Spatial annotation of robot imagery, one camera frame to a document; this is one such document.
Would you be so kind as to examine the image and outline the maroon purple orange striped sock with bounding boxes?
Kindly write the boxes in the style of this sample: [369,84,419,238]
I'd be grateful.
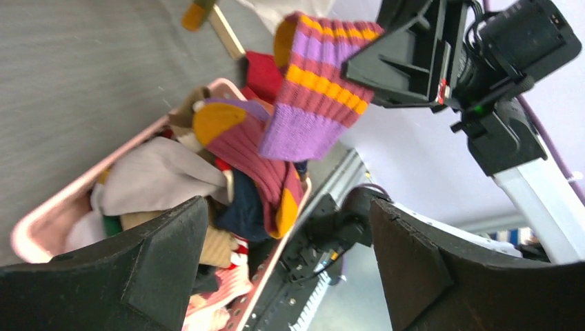
[259,12,384,161]

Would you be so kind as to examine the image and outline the maroon orange heel sock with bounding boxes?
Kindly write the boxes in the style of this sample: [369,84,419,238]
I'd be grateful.
[192,102,304,239]

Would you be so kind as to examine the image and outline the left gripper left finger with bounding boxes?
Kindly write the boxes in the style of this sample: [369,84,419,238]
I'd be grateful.
[1,197,208,330]

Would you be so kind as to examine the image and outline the red cloth on table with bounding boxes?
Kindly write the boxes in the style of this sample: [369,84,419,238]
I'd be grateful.
[240,51,284,105]

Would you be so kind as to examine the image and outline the navy blue sock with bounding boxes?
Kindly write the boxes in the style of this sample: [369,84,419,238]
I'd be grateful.
[215,170,270,242]

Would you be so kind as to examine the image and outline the green striped hanging sock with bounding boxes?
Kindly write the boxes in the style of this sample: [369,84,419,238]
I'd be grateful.
[181,0,217,32]

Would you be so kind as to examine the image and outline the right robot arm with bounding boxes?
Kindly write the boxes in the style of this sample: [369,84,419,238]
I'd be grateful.
[341,1,584,263]

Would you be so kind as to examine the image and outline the grey beige sock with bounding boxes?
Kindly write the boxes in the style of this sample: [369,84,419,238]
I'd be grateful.
[99,137,228,216]

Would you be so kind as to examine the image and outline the pink plastic basket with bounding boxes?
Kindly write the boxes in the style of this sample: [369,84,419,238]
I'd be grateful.
[1,80,310,330]

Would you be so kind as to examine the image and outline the white hanging sock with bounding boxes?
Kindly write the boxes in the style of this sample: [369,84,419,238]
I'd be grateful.
[237,0,335,34]

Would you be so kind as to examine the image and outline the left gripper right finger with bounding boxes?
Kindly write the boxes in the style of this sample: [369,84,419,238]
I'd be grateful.
[369,199,584,330]

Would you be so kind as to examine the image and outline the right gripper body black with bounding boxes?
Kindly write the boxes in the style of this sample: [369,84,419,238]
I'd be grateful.
[450,1,582,176]

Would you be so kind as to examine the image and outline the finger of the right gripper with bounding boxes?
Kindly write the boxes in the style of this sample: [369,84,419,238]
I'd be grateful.
[341,0,463,110]

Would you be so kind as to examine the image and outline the wooden clothes rack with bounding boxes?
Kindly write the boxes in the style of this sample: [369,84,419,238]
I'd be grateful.
[208,5,246,61]

